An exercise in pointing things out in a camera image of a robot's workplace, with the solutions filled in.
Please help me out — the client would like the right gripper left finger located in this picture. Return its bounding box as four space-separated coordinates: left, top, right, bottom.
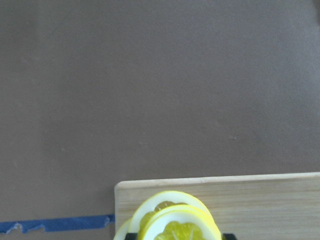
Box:
124 232 138 240

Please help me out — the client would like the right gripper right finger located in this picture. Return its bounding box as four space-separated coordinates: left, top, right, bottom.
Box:
221 233 236 240

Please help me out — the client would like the lemon slice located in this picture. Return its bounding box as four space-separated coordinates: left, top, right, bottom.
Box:
113 218 132 240
137 204 222 240
128 190 213 233

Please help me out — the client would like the bamboo cutting board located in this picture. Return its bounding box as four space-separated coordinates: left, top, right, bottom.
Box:
114 172 320 240

